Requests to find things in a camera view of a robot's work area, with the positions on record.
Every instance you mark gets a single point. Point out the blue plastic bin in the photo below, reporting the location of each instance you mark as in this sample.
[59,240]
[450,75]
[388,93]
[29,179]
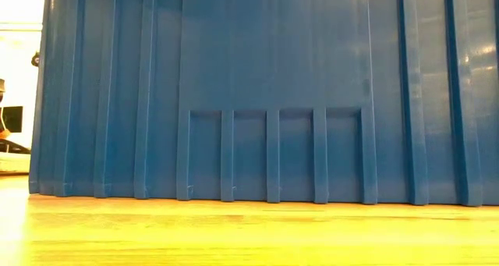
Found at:
[273,82]

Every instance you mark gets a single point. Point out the black background screen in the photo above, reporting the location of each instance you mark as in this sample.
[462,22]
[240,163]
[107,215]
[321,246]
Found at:
[11,119]

